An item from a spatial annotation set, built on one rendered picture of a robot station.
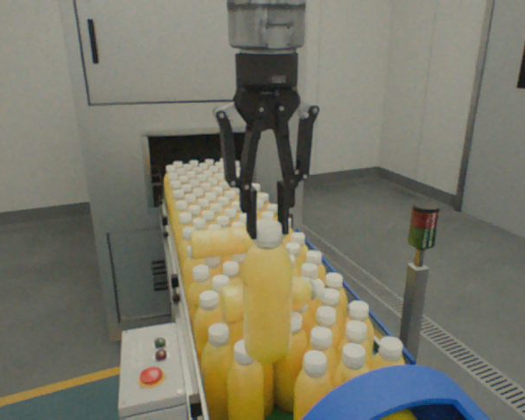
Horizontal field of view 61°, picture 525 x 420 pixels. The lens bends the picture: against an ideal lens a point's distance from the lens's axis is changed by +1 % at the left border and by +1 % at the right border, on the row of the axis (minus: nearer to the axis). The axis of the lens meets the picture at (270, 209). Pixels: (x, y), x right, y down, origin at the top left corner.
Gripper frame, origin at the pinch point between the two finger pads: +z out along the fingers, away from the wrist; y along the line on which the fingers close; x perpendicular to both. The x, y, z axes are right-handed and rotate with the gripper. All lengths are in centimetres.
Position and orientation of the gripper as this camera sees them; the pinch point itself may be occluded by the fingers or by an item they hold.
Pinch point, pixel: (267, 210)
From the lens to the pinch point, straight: 59.7
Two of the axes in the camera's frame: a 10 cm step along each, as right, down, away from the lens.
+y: 9.6, -1.1, 2.7
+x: -3.0, -3.6, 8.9
